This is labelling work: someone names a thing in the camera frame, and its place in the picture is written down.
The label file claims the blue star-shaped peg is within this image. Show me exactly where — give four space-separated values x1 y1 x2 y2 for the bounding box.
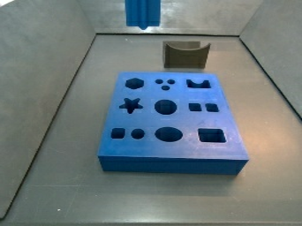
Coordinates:
125 0 160 30

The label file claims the blue shape-sorting block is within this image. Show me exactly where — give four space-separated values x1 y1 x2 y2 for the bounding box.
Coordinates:
97 72 248 175

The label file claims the dark grey curved holder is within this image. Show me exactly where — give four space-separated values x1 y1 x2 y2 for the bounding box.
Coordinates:
163 41 211 69

